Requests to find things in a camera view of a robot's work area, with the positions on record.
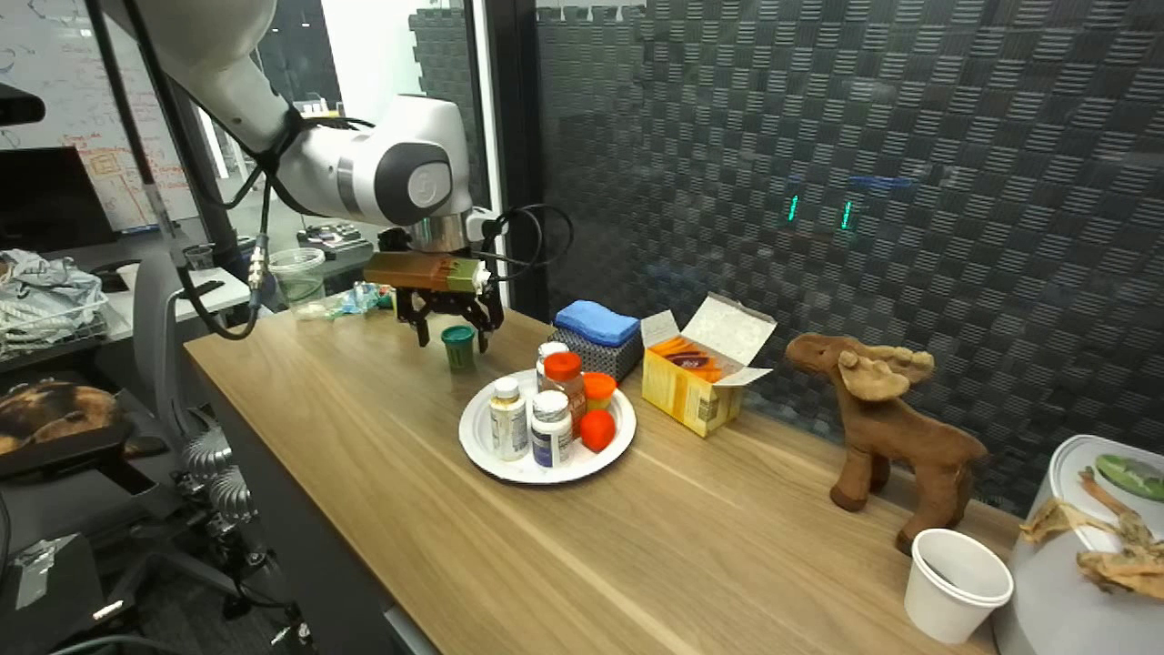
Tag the crumpled green blue plastic packaging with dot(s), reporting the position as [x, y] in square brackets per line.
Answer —
[352, 300]

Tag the clear plastic cup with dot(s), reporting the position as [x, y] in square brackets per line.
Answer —
[295, 274]

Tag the red toy strawberry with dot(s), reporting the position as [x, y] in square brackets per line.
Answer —
[596, 431]

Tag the grey stand post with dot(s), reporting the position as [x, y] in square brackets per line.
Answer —
[156, 366]

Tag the grey cloth pile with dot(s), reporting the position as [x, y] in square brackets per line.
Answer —
[50, 304]

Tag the white paper plate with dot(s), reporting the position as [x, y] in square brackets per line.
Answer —
[477, 442]

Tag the blue sponge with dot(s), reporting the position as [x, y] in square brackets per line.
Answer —
[600, 321]

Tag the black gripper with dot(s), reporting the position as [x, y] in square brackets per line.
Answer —
[453, 304]

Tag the yellow tub with teal lid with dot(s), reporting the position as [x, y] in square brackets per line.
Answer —
[459, 346]

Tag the brown plush moose toy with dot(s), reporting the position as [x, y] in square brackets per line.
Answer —
[903, 442]

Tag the black monitor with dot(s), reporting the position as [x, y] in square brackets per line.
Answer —
[50, 200]

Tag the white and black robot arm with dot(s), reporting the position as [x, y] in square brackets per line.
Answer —
[364, 167]

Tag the white paper cup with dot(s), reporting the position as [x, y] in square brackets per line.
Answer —
[955, 585]

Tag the yellow tub with orange lid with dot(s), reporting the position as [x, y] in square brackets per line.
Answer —
[600, 385]

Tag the blue box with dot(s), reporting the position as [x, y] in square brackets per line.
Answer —
[607, 360]

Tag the yellow orange cardboard box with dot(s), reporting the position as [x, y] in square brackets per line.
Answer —
[698, 382]

